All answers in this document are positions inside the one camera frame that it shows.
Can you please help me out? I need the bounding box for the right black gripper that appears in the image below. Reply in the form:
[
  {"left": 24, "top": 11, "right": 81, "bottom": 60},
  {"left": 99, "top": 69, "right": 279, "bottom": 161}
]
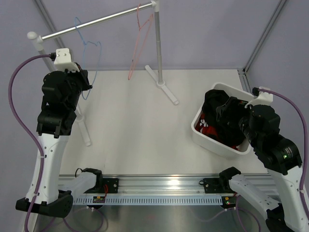
[{"left": 216, "top": 96, "right": 259, "bottom": 147}]

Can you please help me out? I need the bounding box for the red black plaid shirt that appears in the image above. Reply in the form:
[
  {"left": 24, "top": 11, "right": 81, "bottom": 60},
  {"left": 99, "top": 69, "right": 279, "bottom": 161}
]
[{"left": 195, "top": 114, "right": 245, "bottom": 150}]

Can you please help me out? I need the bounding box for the blue clothes hanger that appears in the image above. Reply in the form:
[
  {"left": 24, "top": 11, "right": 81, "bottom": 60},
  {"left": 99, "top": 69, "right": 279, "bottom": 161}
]
[{"left": 74, "top": 17, "right": 102, "bottom": 86}]

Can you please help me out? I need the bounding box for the pink clothes hanger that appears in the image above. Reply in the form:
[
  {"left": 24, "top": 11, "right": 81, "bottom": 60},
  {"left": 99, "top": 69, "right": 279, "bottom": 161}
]
[{"left": 127, "top": 4, "right": 154, "bottom": 81}]

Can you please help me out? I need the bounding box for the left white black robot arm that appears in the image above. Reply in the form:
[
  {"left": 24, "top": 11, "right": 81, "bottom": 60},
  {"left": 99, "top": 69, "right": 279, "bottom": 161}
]
[{"left": 15, "top": 63, "right": 104, "bottom": 218}]

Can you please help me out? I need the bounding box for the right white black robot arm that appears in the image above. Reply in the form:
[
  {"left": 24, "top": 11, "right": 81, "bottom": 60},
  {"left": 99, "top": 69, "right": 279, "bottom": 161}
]
[{"left": 216, "top": 97, "right": 309, "bottom": 232}]

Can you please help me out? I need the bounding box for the white plastic basket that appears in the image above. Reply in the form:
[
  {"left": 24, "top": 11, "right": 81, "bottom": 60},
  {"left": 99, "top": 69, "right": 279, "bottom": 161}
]
[{"left": 191, "top": 82, "right": 256, "bottom": 159}]

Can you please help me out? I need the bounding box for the silver white clothes rack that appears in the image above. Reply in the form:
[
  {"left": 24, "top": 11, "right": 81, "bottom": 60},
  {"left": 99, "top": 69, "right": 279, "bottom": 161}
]
[{"left": 27, "top": 0, "right": 179, "bottom": 146}]

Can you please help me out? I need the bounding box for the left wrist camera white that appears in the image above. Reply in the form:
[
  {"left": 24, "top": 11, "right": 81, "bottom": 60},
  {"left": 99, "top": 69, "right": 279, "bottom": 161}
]
[{"left": 50, "top": 48, "right": 80, "bottom": 72}]

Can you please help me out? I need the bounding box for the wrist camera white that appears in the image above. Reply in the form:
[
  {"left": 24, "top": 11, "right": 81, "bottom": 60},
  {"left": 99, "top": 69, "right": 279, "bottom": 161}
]
[
  {"left": 245, "top": 87, "right": 273, "bottom": 108},
  {"left": 50, "top": 48, "right": 80, "bottom": 72}
]

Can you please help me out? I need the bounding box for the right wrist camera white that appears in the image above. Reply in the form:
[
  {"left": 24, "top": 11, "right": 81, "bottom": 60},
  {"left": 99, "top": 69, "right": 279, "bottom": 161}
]
[{"left": 245, "top": 87, "right": 273, "bottom": 108}]

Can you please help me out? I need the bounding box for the aluminium mounting rail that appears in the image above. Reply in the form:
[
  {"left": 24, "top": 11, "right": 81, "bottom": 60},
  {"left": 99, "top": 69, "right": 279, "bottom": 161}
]
[{"left": 30, "top": 175, "right": 295, "bottom": 196}]

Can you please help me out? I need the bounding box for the slotted cable duct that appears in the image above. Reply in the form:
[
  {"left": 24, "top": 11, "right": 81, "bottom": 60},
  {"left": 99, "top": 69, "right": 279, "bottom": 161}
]
[{"left": 73, "top": 195, "right": 223, "bottom": 205}]

